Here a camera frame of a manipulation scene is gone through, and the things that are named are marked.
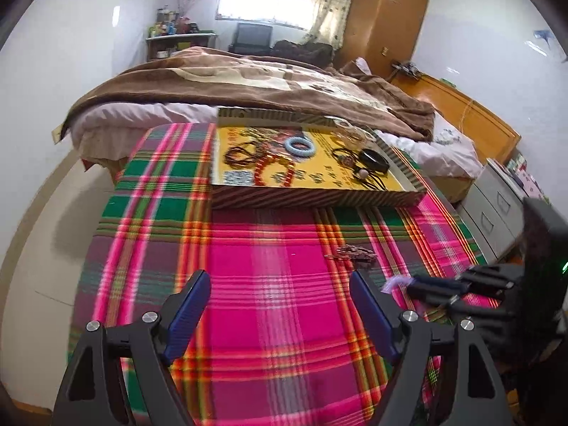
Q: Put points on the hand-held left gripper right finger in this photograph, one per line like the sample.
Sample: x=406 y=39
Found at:
x=372 y=315

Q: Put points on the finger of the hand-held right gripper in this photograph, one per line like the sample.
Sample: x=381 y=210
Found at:
x=475 y=307
x=435 y=285

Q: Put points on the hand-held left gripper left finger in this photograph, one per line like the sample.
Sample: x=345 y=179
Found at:
x=186 y=315

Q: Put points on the small pale purple item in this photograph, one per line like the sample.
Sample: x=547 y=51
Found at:
x=395 y=285

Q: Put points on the black wristband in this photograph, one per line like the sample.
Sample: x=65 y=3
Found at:
x=381 y=166

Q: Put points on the striped cardboard box yellow lining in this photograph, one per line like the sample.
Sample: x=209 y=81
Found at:
x=310 y=197

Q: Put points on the light blue bangle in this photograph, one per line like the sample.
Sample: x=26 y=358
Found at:
x=288 y=147

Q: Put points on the white bangle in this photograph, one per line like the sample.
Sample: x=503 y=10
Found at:
x=339 y=120

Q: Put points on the brown beaded hair clip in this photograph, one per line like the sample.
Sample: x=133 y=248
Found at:
x=355 y=254

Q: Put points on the grey drawer cabinet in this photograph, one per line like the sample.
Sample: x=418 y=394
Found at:
x=492 y=204

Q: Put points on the pink green plaid cloth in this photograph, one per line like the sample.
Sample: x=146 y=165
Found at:
x=275 y=275

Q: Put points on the colourful boxes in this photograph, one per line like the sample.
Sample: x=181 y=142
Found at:
x=526 y=177

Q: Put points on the bed with brown blanket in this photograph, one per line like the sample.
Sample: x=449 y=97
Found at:
x=466 y=111

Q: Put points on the pink floral quilt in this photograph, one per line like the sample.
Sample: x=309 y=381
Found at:
x=133 y=113

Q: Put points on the white pillow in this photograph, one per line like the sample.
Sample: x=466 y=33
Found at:
x=361 y=65

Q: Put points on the brown fleece blanket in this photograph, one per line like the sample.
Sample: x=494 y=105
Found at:
x=177 y=71

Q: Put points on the dark brown cloth pile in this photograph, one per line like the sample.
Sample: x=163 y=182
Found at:
x=301 y=51

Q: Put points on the grey shelf table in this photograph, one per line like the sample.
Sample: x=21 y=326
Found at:
x=177 y=41

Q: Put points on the wooden wardrobe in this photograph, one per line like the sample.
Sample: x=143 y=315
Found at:
x=386 y=13

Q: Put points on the black office chair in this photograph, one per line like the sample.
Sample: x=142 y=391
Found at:
x=253 y=35

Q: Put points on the group of bottles and toys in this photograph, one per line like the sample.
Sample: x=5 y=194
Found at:
x=171 y=24

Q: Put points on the floral curtain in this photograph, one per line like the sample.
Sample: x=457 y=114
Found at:
x=330 y=4

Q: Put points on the window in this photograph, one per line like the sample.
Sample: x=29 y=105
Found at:
x=262 y=6

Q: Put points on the blue wall decoration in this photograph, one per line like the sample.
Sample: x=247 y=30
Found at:
x=550 y=42

